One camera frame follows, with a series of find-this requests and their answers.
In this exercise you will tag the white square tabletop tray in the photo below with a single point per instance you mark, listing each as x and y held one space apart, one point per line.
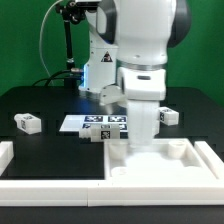
164 160

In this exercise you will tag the white U-shaped obstacle fence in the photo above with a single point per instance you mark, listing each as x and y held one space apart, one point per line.
113 192

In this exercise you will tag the black camera stand pole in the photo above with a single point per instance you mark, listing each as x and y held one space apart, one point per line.
74 12

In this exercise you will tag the white sheet with tags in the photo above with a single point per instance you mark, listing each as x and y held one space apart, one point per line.
73 123

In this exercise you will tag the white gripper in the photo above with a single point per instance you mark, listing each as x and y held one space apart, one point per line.
143 122

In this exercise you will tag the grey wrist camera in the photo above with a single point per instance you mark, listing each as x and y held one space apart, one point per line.
112 94

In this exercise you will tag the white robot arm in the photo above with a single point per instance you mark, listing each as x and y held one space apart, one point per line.
129 40

